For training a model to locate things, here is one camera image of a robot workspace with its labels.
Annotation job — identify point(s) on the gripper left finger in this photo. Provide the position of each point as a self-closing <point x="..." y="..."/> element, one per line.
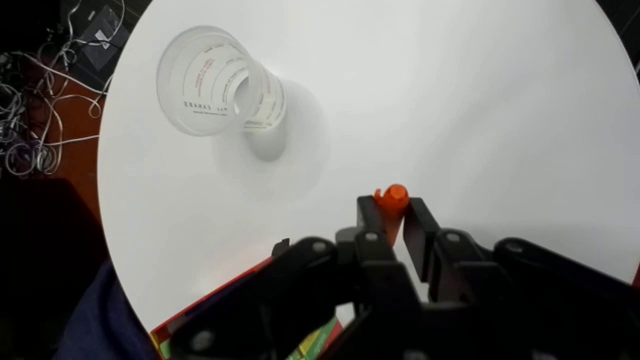
<point x="280" y="295"/>

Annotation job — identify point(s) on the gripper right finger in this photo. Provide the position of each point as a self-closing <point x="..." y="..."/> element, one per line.
<point x="550" y="290"/>

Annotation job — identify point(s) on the orange marker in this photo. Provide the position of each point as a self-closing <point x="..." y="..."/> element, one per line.
<point x="395" y="198"/>

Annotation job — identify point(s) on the colourful flat box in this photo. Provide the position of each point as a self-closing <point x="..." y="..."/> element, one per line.
<point x="315" y="345"/>

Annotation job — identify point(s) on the dark blue cloth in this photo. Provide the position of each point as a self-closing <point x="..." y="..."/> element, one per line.
<point x="100" y="320"/>

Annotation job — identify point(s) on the clear plastic measuring cup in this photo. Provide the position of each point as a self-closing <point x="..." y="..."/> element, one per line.
<point x="210" y="85"/>

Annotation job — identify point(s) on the black power adapter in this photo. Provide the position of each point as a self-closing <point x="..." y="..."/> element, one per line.
<point x="100" y="37"/>

